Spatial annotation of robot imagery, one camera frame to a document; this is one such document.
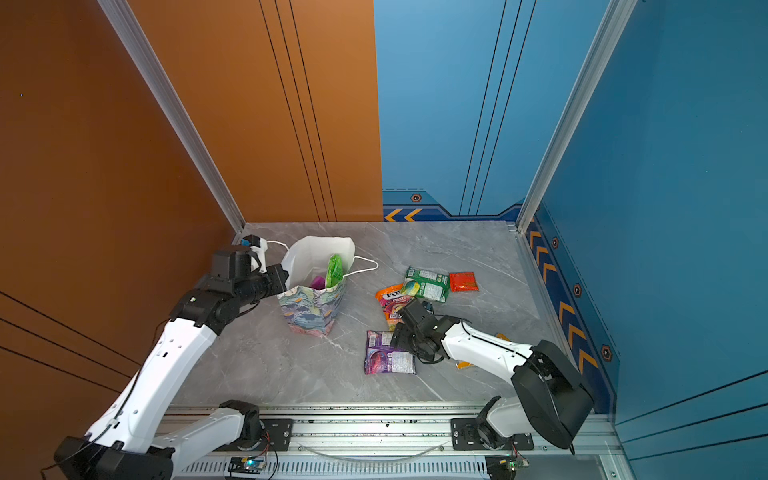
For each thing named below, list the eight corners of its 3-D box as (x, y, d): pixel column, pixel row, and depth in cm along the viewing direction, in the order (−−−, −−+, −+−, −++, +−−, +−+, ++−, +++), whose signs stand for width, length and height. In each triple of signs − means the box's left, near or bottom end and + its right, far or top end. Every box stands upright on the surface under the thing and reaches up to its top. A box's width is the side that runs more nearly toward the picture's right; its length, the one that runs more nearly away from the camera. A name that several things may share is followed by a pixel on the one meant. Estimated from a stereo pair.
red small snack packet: (451, 291, 103) (452, 287, 101) (448, 276, 107) (449, 272, 105) (477, 291, 103) (478, 287, 101) (474, 276, 107) (475, 272, 105)
